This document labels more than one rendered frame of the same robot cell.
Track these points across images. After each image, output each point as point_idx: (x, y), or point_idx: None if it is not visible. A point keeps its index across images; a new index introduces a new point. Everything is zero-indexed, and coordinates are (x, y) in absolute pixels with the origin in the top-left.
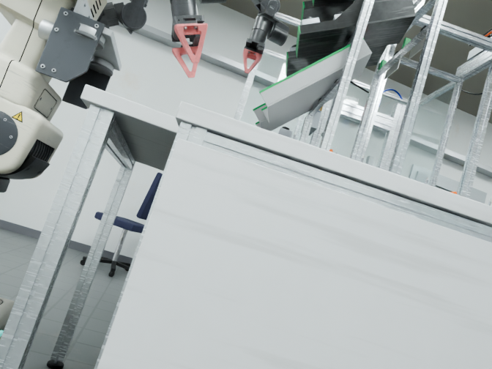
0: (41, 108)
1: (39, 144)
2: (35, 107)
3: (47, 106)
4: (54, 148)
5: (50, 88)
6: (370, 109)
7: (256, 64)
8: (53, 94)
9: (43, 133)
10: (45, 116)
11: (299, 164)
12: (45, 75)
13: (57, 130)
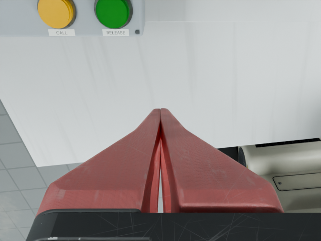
0: (304, 176)
1: (300, 142)
2: (318, 173)
3: (294, 180)
4: (258, 147)
5: (320, 190)
6: None
7: (147, 143)
8: (301, 190)
9: (316, 145)
10: (279, 177)
11: None
12: (311, 212)
13: (281, 156)
